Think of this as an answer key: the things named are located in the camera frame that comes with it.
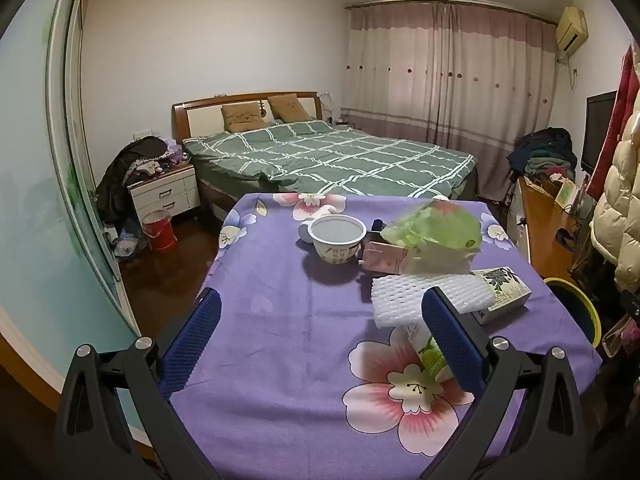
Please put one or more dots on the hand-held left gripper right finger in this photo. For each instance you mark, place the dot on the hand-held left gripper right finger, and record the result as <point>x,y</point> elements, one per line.
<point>450,340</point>

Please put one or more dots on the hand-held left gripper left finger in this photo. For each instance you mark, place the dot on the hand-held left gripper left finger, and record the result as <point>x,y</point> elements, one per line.
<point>192,340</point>

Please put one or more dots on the white paper cup green print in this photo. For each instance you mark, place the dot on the white paper cup green print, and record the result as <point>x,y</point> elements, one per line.
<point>425,347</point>

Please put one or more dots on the white foam net sleeve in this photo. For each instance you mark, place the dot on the white foam net sleeve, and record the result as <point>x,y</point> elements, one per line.
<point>400,295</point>

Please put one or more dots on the white box with leaf print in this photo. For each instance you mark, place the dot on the white box with leaf print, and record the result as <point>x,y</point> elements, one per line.
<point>505,285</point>

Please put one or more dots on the pink carton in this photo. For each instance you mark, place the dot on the pink carton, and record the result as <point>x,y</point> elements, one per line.
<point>382,257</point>

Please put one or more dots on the green plastic bag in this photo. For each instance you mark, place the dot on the green plastic bag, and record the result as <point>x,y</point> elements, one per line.
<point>430,230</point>

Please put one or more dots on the yellow rimmed trash bin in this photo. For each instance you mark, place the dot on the yellow rimmed trash bin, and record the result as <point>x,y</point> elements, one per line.
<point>575,310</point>

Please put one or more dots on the dark blue small item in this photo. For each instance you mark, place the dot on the dark blue small item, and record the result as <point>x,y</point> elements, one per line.
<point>378,225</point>

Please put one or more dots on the white paper bowl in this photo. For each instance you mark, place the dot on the white paper bowl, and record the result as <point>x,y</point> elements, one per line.
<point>335,252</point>

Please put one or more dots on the purple floral tablecloth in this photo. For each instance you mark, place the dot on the purple floral tablecloth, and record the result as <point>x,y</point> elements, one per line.
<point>280,310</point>

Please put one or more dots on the red bucket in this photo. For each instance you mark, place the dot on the red bucket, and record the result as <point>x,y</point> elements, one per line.
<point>160,232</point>

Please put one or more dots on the crumpled plastic bags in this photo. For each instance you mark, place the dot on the crumpled plastic bags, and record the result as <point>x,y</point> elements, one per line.
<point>125,245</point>

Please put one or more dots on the wooden desk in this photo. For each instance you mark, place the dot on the wooden desk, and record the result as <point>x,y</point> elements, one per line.
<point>545,240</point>

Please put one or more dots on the white nightstand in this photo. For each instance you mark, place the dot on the white nightstand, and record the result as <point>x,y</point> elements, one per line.
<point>165,192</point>

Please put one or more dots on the clear plastic packaging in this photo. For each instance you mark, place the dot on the clear plastic packaging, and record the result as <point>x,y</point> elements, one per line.
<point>617,337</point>

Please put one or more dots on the heap of pink white clothes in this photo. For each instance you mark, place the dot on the heap of pink white clothes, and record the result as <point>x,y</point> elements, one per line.
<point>160,162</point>

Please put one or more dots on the dark jacket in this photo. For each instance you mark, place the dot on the dark jacket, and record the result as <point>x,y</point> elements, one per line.
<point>117,175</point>

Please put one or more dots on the glass wardrobe sliding door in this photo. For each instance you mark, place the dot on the glass wardrobe sliding door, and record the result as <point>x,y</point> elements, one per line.
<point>40,235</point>

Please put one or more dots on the pile of folded clothes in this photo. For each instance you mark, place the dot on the pile of folded clothes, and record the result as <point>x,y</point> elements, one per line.
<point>545,155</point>

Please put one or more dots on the cream puffer jacket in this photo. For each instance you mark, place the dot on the cream puffer jacket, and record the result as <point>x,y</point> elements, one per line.
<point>617,200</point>

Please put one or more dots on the green plaid duvet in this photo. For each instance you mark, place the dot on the green plaid duvet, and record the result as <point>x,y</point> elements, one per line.
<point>325,160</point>

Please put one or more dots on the wooden bed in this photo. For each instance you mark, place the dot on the wooden bed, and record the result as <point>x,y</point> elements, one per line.
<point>200,115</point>

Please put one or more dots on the brown pillow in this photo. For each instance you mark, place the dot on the brown pillow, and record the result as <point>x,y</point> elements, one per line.
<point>242,117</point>
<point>290,107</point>

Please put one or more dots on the pink and cream curtain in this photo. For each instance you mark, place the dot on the pink and cream curtain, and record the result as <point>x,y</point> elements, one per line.
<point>440,85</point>

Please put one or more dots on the black television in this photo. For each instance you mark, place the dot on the black television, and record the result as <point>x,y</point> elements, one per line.
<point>597,130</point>

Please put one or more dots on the white bedside lamp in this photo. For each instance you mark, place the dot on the white bedside lamp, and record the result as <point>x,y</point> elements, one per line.
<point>327,105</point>

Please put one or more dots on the red garment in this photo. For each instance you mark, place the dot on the red garment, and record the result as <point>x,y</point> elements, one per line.
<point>617,110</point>

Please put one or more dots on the beige air conditioner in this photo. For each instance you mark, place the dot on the beige air conditioner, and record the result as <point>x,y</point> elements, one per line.
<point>572,27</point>

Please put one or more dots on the white wall socket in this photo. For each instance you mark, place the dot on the white wall socket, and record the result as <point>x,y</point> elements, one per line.
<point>145,135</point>

